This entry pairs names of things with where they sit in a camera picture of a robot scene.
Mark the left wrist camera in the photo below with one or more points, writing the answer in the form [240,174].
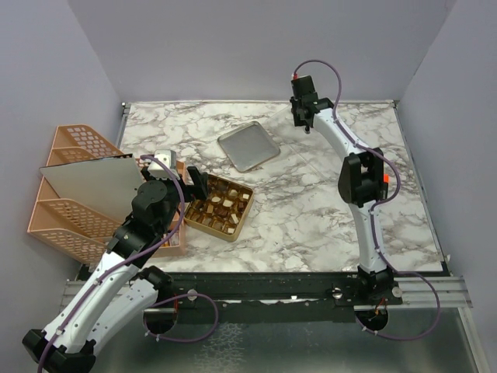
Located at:
[164,166]

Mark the orange black marker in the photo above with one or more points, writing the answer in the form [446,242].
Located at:
[386,182]

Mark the black mounting rail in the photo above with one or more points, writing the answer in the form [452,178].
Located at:
[281,297]

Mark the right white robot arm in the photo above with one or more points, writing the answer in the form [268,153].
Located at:
[360,185]

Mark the white board sheet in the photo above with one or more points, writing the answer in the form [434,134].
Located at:
[107,185]

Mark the silver tin lid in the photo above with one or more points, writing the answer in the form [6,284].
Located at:
[248,146]

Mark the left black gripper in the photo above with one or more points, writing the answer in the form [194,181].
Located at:
[196,190]

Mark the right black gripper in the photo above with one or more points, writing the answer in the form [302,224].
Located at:
[297,120]

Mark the gold chocolate box tray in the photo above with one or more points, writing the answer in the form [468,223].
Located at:
[219,223]

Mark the peach desk organizer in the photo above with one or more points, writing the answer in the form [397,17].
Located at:
[176,245]

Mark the peach mesh file rack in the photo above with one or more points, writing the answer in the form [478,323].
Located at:
[74,229]

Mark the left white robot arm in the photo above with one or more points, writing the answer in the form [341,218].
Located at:
[121,286]

